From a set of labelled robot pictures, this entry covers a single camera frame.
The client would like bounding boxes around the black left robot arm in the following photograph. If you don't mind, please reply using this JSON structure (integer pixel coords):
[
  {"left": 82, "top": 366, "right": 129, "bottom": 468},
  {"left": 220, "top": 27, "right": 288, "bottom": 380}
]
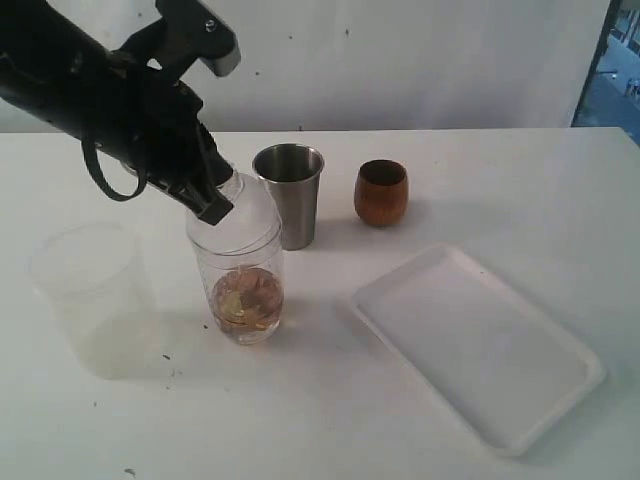
[{"left": 1, "top": 1, "right": 241, "bottom": 225}]

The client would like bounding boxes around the clear plastic shaker lid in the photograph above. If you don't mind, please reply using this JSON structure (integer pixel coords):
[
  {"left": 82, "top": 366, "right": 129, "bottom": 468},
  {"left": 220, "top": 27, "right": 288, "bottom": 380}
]
[{"left": 186, "top": 171, "right": 281, "bottom": 256}]

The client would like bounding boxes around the clear plastic shaker cup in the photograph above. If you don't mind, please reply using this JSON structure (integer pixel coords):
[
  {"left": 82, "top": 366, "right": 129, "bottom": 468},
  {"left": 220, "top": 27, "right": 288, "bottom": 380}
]
[{"left": 193, "top": 233, "right": 284, "bottom": 345}]

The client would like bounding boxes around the dark metal frame post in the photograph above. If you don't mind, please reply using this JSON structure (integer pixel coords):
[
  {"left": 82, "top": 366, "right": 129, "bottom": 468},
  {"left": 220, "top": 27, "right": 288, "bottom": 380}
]
[{"left": 570, "top": 0, "right": 622, "bottom": 127}]

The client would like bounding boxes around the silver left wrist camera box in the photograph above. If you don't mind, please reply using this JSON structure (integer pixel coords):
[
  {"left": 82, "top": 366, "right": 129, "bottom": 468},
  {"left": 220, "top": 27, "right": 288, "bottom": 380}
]
[{"left": 201, "top": 46, "right": 241, "bottom": 78}]

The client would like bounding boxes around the stainless steel tumbler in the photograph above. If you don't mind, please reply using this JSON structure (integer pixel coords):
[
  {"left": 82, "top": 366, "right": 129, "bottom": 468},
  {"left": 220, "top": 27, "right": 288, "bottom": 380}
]
[{"left": 252, "top": 143, "right": 324, "bottom": 251}]

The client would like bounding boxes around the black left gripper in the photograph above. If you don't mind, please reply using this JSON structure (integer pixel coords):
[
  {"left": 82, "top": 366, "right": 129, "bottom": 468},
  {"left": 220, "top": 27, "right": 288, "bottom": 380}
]
[{"left": 110, "top": 1, "right": 239, "bottom": 226}]

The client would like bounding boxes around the white rectangular plastic tray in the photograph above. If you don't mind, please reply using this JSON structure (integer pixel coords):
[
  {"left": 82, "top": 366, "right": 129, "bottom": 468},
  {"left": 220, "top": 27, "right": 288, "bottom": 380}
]
[{"left": 348, "top": 244, "right": 606, "bottom": 458}]

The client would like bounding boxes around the small brown wooden cup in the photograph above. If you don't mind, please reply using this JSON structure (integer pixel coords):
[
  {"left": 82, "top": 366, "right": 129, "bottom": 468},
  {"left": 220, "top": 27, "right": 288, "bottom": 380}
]
[{"left": 354, "top": 159, "right": 409, "bottom": 227}]

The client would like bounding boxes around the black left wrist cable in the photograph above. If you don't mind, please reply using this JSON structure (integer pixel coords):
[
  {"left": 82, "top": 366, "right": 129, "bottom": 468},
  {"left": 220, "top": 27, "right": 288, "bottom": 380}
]
[{"left": 81, "top": 134, "right": 149, "bottom": 204}]

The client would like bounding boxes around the translucent white plastic container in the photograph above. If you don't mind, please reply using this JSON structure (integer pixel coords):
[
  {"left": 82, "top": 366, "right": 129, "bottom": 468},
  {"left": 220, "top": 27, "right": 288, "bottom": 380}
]
[{"left": 29, "top": 222, "right": 167, "bottom": 379}]

